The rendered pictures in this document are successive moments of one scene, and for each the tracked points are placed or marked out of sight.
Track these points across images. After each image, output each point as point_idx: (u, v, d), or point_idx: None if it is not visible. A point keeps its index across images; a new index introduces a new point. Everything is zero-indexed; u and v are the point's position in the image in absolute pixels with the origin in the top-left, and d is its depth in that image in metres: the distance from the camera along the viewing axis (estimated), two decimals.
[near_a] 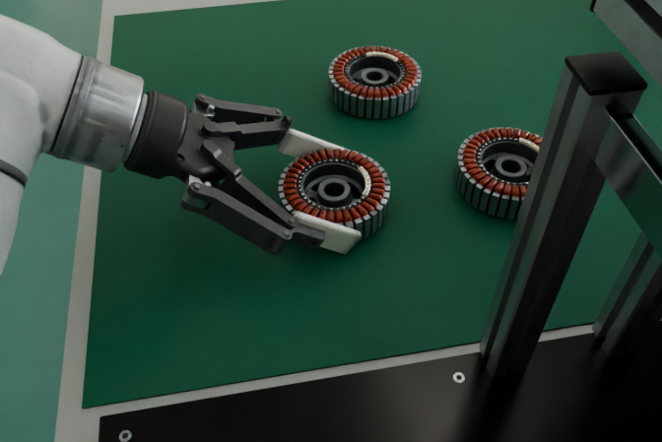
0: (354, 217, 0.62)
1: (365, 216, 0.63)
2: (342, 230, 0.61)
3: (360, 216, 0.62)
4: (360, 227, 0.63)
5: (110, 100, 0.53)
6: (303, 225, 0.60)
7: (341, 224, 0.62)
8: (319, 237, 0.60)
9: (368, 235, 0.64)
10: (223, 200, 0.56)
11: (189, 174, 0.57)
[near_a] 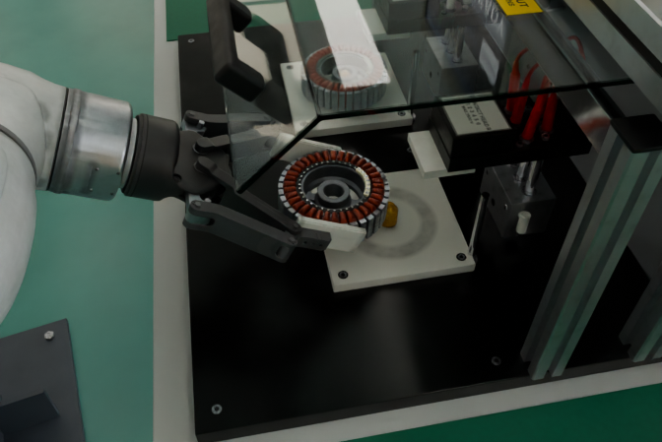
0: (358, 218, 0.63)
1: (369, 216, 0.63)
2: (347, 229, 0.61)
3: (364, 216, 0.63)
4: (364, 227, 0.63)
5: (100, 130, 0.53)
6: (308, 229, 0.60)
7: None
8: (325, 239, 0.60)
9: (370, 234, 0.65)
10: (225, 215, 0.56)
11: (188, 193, 0.57)
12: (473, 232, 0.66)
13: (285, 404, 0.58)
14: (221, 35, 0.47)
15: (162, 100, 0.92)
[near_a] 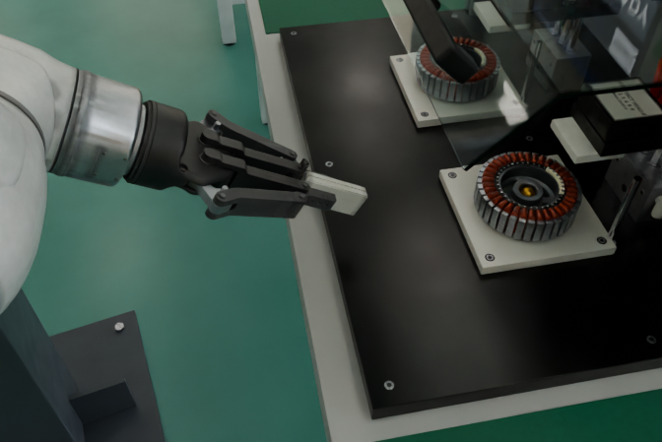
0: (561, 214, 0.68)
1: (569, 212, 0.69)
2: (350, 192, 0.66)
3: (564, 212, 0.68)
4: (564, 222, 0.69)
5: (111, 113, 0.52)
6: (315, 189, 0.64)
7: (551, 221, 0.68)
8: (331, 199, 0.65)
9: (566, 229, 0.70)
10: (246, 196, 0.58)
11: (201, 186, 0.57)
12: (618, 216, 0.68)
13: (454, 380, 0.60)
14: (432, 20, 0.49)
15: (272, 92, 0.94)
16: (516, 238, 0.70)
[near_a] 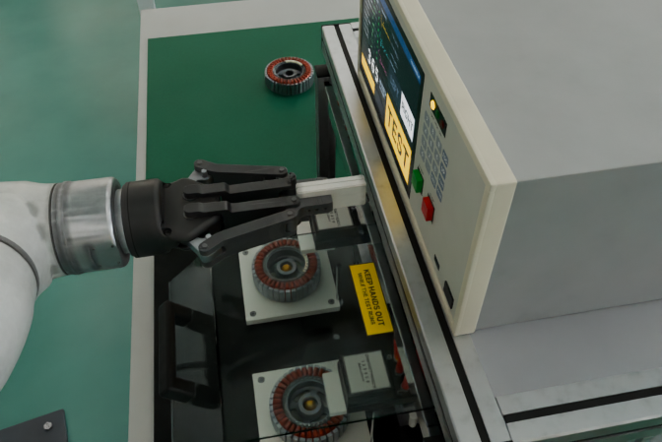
0: (326, 432, 0.87)
1: (334, 429, 0.87)
2: (346, 187, 0.65)
3: (330, 430, 0.87)
4: (331, 438, 0.87)
5: (84, 215, 0.59)
6: (309, 198, 0.65)
7: (317, 439, 0.86)
8: (326, 202, 0.65)
9: (337, 439, 0.89)
10: (230, 235, 0.61)
11: (188, 241, 0.62)
12: (370, 434, 0.87)
13: None
14: (165, 355, 0.67)
15: (139, 280, 1.13)
16: None
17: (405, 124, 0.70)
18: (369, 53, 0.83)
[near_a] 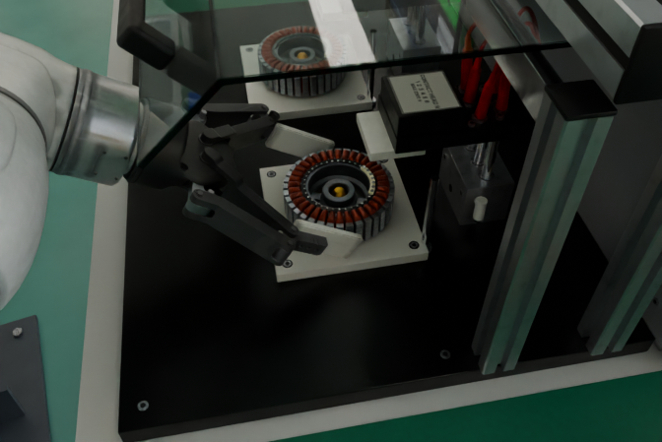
0: (363, 216, 0.62)
1: (374, 214, 0.63)
2: (343, 235, 0.60)
3: (368, 214, 0.63)
4: (368, 225, 0.63)
5: (111, 112, 0.52)
6: (304, 233, 0.59)
7: (351, 224, 0.62)
8: (321, 244, 0.59)
9: (376, 233, 0.65)
10: (226, 208, 0.55)
11: (192, 182, 0.56)
12: (425, 219, 0.62)
13: (216, 400, 0.55)
14: None
15: None
16: None
17: None
18: None
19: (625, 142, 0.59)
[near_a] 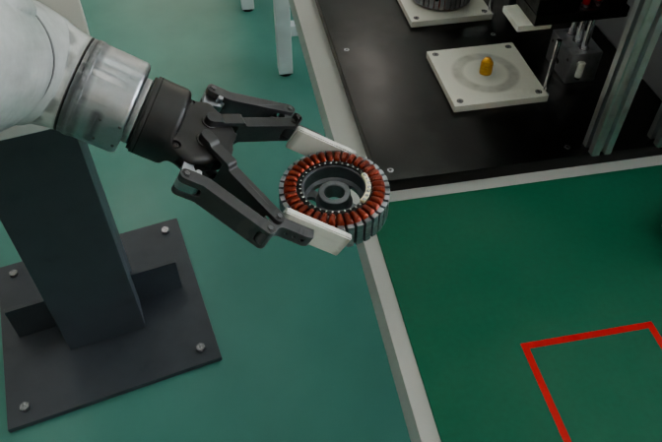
0: (347, 221, 0.62)
1: (359, 222, 0.63)
2: (331, 231, 0.61)
3: (353, 221, 0.62)
4: (352, 233, 0.63)
5: (111, 83, 0.55)
6: (293, 221, 0.60)
7: None
8: (306, 235, 0.60)
9: (361, 241, 0.64)
10: (211, 189, 0.57)
11: (183, 160, 0.59)
12: (548, 71, 0.98)
13: (433, 167, 0.91)
14: None
15: (301, 7, 1.25)
16: None
17: None
18: None
19: None
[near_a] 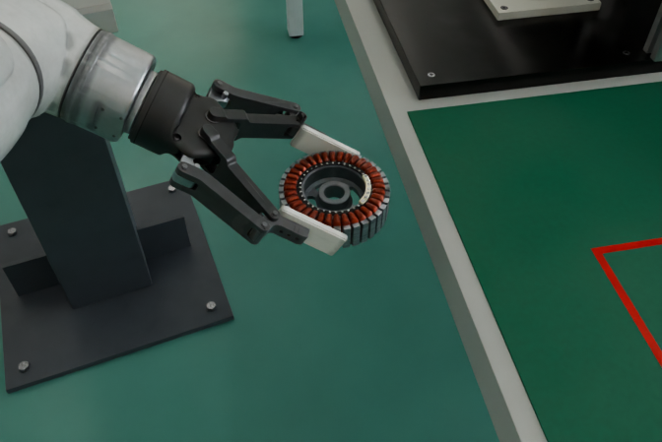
0: (343, 222, 0.62)
1: (356, 223, 0.63)
2: (327, 231, 0.61)
3: (349, 222, 0.62)
4: (348, 234, 0.63)
5: (114, 74, 0.56)
6: (288, 220, 0.61)
7: None
8: (301, 234, 0.60)
9: (357, 243, 0.64)
10: (208, 183, 0.58)
11: (183, 154, 0.59)
12: None
13: (479, 72, 0.81)
14: None
15: None
16: None
17: None
18: None
19: None
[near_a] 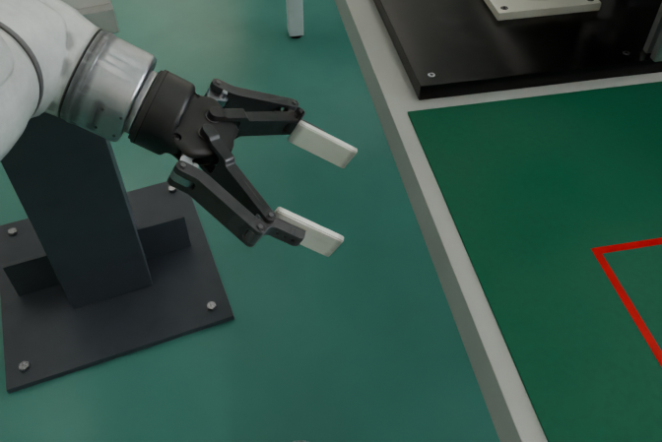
0: None
1: None
2: (323, 232, 0.61)
3: None
4: None
5: (114, 74, 0.56)
6: (284, 221, 0.60)
7: None
8: (297, 235, 0.60)
9: None
10: (205, 182, 0.58)
11: (182, 154, 0.59)
12: None
13: (479, 72, 0.81)
14: None
15: None
16: None
17: None
18: None
19: None
